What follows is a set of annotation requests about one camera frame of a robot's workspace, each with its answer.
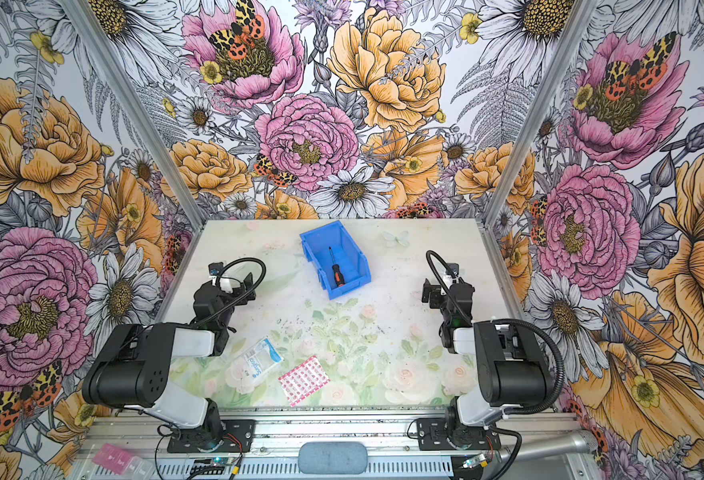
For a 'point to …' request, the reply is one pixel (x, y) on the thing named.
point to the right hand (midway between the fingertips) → (441, 287)
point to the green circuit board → (212, 466)
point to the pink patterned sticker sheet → (301, 381)
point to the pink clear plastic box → (121, 463)
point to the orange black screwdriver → (338, 275)
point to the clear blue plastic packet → (252, 363)
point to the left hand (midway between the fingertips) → (237, 282)
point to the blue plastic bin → (356, 267)
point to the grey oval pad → (333, 458)
